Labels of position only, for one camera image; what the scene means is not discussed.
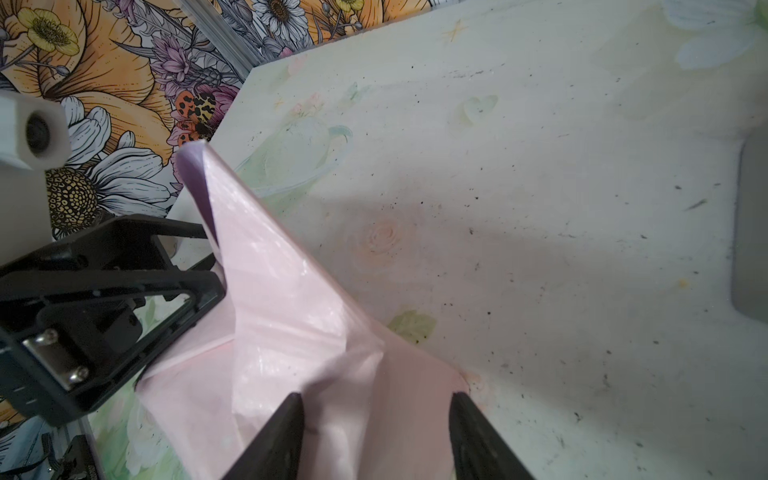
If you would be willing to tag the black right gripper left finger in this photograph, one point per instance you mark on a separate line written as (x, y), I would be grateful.
(275, 452)

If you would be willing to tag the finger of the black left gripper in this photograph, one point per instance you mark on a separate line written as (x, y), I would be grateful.
(71, 339)
(122, 251)

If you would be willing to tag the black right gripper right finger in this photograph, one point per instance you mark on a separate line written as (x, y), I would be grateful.
(479, 452)

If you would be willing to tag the purple and pink wrapping paper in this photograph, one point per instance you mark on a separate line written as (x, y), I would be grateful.
(376, 406)

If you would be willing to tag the grey tape dispenser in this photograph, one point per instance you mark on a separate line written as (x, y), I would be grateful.
(749, 262)

